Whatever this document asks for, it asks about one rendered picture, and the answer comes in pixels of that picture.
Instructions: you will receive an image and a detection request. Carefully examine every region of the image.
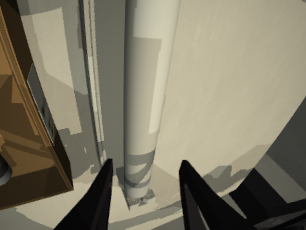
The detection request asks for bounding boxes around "tan open cardboard box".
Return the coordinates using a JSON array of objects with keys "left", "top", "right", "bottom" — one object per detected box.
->
[{"left": 0, "top": 0, "right": 74, "bottom": 210}]

